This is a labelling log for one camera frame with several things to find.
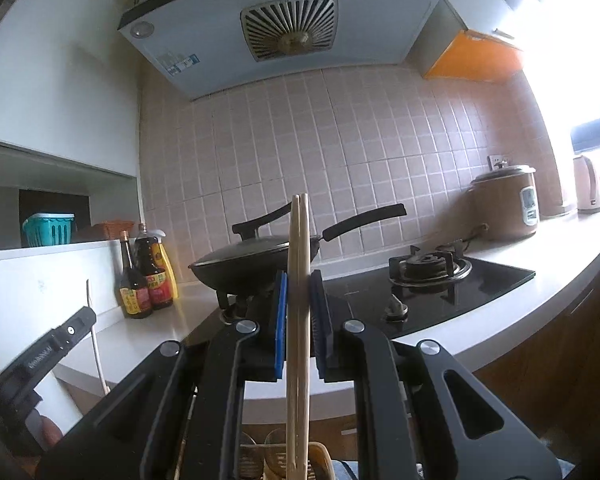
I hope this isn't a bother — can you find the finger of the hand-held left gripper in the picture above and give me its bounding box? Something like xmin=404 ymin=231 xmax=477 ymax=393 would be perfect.
xmin=0 ymin=306 xmax=97 ymax=397

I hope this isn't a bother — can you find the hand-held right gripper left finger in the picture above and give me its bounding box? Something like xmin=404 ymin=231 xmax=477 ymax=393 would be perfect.
xmin=35 ymin=269 xmax=288 ymax=480

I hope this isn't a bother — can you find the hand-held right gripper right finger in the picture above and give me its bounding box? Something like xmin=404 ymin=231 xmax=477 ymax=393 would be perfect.
xmin=310 ymin=269 xmax=563 ymax=480

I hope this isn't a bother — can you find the yellow plastic utensil holder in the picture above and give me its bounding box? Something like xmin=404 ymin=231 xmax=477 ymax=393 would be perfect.
xmin=240 ymin=430 xmax=338 ymax=480

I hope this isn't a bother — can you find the person's left hand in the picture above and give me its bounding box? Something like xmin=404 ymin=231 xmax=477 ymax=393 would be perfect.
xmin=28 ymin=408 xmax=63 ymax=453

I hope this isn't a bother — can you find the white thin rod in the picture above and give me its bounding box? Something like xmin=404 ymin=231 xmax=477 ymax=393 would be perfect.
xmin=85 ymin=280 xmax=109 ymax=396

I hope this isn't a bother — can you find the black wok lid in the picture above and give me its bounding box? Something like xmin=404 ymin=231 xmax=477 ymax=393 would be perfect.
xmin=192 ymin=202 xmax=326 ymax=267

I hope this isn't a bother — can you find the black wok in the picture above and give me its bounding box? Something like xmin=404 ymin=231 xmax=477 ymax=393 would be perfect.
xmin=187 ymin=203 xmax=406 ymax=293

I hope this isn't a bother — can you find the dark sauce bottle yellow label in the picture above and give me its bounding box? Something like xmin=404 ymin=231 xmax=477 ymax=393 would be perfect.
xmin=117 ymin=230 xmax=153 ymax=319

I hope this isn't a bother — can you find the teal plastic basket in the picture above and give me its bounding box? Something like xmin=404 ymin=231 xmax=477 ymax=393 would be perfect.
xmin=21 ymin=212 xmax=76 ymax=248

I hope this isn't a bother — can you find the yellow cleaner bottle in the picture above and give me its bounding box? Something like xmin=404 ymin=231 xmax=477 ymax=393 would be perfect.
xmin=152 ymin=229 xmax=180 ymax=302

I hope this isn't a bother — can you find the dark sauce bottle red label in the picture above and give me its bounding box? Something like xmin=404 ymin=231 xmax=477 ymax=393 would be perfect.
xmin=134 ymin=224 xmax=175 ymax=311

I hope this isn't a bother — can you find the brown wicker basket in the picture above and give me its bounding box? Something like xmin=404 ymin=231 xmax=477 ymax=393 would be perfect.
xmin=87 ymin=220 xmax=136 ymax=241

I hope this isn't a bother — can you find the black glass gas stove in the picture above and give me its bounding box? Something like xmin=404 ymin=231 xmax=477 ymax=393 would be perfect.
xmin=217 ymin=245 xmax=537 ymax=338

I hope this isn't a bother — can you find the kitchen counter with wooden cabinets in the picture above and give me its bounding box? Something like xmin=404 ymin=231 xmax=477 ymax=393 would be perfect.
xmin=55 ymin=205 xmax=600 ymax=461

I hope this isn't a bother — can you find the beige rice cooker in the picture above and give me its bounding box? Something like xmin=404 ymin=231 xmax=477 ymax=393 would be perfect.
xmin=469 ymin=164 xmax=540 ymax=242

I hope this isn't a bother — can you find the white electric kettle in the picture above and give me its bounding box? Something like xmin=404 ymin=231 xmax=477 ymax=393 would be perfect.
xmin=572 ymin=154 xmax=600 ymax=212

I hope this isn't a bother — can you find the white range hood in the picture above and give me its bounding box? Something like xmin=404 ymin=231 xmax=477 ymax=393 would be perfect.
xmin=117 ymin=0 xmax=451 ymax=101

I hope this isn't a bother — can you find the kitchen window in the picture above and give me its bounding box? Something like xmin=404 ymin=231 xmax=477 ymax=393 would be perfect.
xmin=495 ymin=0 xmax=600 ymax=153

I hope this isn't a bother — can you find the orange wall cabinet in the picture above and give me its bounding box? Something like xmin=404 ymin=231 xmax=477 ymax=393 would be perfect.
xmin=425 ymin=30 xmax=526 ymax=81

